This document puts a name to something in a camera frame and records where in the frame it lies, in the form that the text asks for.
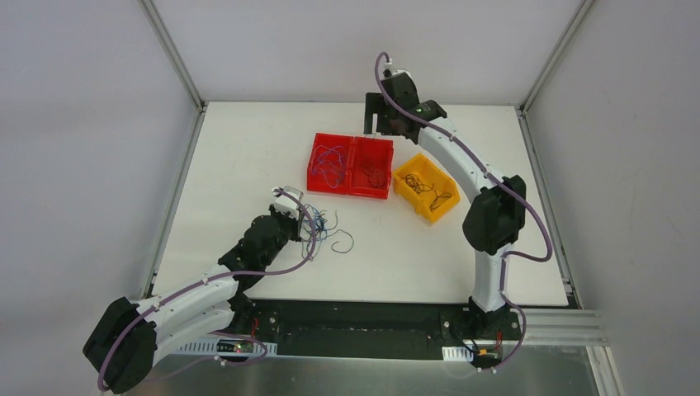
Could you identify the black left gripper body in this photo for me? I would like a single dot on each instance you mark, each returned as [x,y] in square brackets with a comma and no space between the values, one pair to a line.
[282,219]

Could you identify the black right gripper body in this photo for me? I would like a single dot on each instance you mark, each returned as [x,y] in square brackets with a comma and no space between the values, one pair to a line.
[374,110]

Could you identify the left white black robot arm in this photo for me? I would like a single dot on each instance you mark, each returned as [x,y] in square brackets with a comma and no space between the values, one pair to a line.
[186,306]

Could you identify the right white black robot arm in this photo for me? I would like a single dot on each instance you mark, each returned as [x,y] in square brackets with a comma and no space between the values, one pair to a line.
[496,214]

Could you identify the right red plastic bin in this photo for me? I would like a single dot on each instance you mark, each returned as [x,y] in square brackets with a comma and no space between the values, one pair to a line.
[370,168]

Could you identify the red plastic bin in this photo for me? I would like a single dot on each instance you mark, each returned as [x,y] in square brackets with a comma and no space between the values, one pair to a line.
[370,168]
[328,166]

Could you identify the left red plastic bin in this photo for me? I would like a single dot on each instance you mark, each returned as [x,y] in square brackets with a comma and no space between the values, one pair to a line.
[328,166]

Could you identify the yellow plastic bin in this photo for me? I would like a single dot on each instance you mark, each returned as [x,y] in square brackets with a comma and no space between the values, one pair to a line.
[426,187]

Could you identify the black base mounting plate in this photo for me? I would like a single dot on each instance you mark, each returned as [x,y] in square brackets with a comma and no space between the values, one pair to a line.
[394,331]

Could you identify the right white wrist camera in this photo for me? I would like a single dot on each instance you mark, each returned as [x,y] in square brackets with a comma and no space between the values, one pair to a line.
[395,70]

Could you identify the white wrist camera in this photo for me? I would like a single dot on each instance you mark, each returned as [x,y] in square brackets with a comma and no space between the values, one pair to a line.
[395,70]
[287,201]

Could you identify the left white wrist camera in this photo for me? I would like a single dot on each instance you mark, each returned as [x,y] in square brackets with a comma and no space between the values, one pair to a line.
[287,201]

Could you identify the left white cable duct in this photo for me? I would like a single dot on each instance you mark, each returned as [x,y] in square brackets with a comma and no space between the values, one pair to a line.
[229,347]

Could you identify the white cable duct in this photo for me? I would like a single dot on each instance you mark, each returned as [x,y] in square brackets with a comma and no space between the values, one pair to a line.
[457,353]
[229,347]

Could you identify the aluminium frame rail left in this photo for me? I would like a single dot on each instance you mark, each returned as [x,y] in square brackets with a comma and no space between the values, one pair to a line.
[156,108]

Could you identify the right white cable duct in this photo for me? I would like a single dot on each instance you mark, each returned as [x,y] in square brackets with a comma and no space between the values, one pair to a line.
[457,353]

